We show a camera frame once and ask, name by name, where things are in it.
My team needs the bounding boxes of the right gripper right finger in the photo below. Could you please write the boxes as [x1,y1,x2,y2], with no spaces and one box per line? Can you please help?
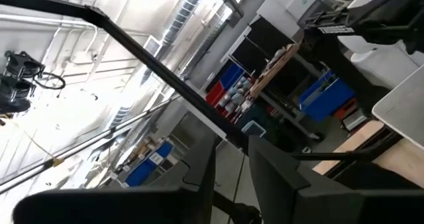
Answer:
[248,135,424,224]

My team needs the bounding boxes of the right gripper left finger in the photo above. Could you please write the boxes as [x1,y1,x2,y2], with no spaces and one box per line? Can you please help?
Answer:
[12,131,217,224]

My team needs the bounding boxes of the blue bins on shelf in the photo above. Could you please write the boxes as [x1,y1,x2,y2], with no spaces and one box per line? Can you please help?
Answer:
[125,140,175,188]

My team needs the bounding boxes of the large blue storage bin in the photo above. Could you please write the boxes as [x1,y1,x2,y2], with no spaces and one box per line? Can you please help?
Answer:
[297,70,356,123]

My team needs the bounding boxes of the wooden workbench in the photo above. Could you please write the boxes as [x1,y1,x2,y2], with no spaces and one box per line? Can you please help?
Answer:
[248,43,324,141]

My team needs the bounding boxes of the silver ceiling rail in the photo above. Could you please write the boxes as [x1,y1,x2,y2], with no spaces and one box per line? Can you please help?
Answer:
[0,93,182,194]

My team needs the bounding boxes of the black aluminium table frame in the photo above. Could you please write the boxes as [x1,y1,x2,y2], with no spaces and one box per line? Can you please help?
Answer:
[0,0,403,178]

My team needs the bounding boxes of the grey ventilation duct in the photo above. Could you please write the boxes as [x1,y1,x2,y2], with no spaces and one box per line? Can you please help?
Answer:
[161,0,203,46]

